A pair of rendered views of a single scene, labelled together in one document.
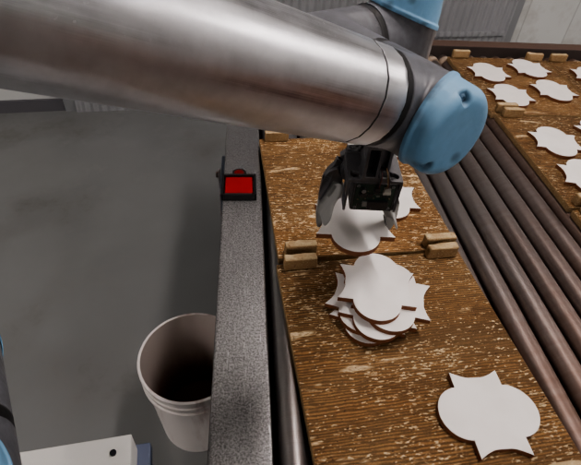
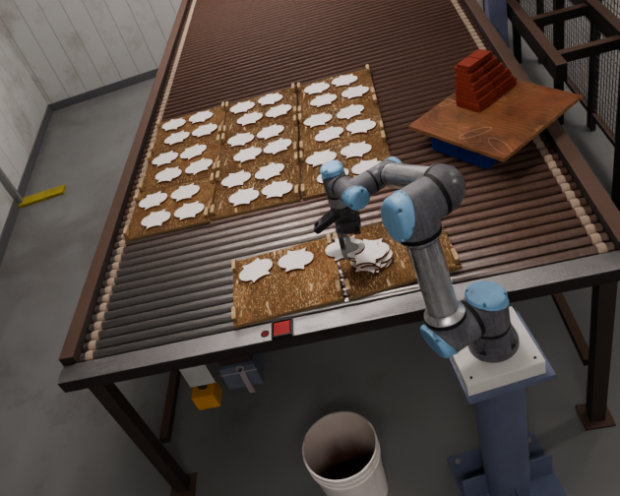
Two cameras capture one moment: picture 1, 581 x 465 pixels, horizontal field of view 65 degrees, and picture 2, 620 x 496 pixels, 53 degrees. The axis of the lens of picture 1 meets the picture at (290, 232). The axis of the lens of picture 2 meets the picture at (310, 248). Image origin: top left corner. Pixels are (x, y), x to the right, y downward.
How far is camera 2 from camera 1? 1.78 m
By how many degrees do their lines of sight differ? 53
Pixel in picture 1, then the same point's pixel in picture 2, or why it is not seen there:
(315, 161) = (260, 294)
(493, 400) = not seen: hidden behind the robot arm
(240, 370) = (406, 303)
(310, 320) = (381, 280)
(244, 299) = (367, 309)
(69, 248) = not seen: outside the picture
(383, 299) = (374, 250)
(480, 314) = (370, 229)
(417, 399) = not seen: hidden behind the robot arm
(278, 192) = (290, 306)
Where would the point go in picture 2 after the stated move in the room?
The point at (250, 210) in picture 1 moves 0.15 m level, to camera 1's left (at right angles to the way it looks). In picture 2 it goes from (302, 321) to (297, 354)
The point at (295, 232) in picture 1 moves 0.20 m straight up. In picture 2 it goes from (324, 294) to (309, 254)
